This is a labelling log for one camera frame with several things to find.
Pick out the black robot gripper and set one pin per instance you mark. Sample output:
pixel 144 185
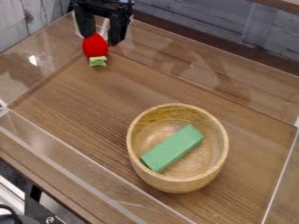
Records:
pixel 117 10

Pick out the light wooden bowl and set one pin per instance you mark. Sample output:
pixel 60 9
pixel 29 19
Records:
pixel 200 165

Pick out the red plush strawberry toy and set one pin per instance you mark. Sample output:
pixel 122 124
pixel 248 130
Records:
pixel 94 48

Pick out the green rectangular block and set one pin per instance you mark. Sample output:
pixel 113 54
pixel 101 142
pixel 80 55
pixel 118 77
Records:
pixel 172 148

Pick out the black table leg bracket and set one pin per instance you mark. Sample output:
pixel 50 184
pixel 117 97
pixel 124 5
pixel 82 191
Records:
pixel 34 210

